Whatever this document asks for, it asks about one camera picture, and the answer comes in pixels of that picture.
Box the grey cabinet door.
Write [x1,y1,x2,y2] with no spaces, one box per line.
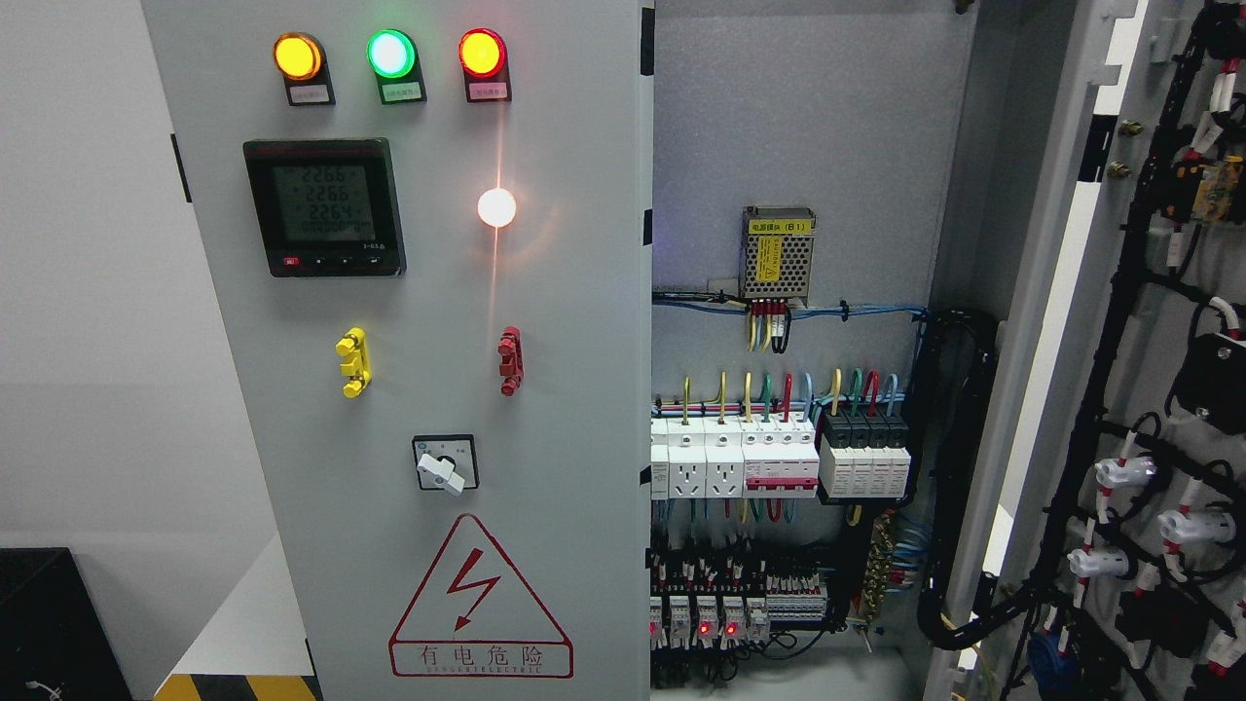
[918,1,1244,700]
[142,1,650,700]

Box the red test terminal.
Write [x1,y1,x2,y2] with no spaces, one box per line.
[497,325,525,396]

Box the white socket breaker row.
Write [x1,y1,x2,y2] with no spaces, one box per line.
[648,413,819,501]

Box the metal mesh power supply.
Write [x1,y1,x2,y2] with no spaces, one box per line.
[739,205,816,299]

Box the white glowing indicator light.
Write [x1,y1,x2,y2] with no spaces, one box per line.
[476,187,517,228]

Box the lower relay terminal row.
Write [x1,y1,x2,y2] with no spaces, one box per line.
[645,538,829,651]

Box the grey surge protector block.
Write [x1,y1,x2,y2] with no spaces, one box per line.
[819,413,912,504]

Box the yellow test terminal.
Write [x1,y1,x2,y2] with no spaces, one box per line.
[335,327,371,398]

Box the red electric danger sign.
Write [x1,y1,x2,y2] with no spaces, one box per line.
[388,513,574,679]

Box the black digital power meter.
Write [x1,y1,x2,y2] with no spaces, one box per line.
[243,137,406,276]

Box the red indicator light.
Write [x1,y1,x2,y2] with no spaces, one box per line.
[459,27,507,80]

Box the green indicator light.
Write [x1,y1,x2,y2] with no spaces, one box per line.
[368,27,417,80]

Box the yellow indicator light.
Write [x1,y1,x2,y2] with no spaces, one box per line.
[273,32,324,83]

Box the black right cable loom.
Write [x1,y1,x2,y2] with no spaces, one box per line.
[915,308,1057,651]

